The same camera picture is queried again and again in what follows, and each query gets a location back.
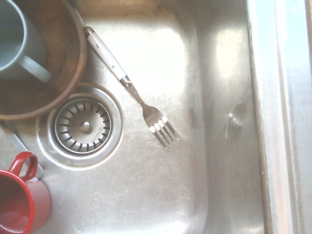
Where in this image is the silver utensil handle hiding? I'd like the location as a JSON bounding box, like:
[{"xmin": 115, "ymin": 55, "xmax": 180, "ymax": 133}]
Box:
[{"xmin": 3, "ymin": 119, "xmax": 45, "ymax": 179}]

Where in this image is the red enamel mug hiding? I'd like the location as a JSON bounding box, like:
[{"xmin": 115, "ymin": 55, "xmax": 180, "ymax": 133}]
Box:
[{"xmin": 0, "ymin": 151, "xmax": 52, "ymax": 234}]

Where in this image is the brown wooden bowl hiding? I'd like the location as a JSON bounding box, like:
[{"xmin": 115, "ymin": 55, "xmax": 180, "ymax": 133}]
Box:
[{"xmin": 0, "ymin": 0, "xmax": 88, "ymax": 121}]

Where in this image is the grey ceramic mug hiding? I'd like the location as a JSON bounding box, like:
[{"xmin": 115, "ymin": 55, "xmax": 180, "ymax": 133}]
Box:
[{"xmin": 0, "ymin": 0, "xmax": 53, "ymax": 84}]

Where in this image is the fork with white handle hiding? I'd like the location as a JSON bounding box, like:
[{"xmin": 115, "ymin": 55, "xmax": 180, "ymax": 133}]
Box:
[{"xmin": 83, "ymin": 26, "xmax": 180, "ymax": 149}]

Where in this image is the metal sink drain strainer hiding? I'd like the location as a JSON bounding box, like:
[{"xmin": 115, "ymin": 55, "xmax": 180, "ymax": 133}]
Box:
[{"xmin": 36, "ymin": 82, "xmax": 125, "ymax": 169}]

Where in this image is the stainless steel double sink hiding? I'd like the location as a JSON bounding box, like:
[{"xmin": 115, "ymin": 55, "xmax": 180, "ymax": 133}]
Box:
[{"xmin": 0, "ymin": 0, "xmax": 312, "ymax": 234}]

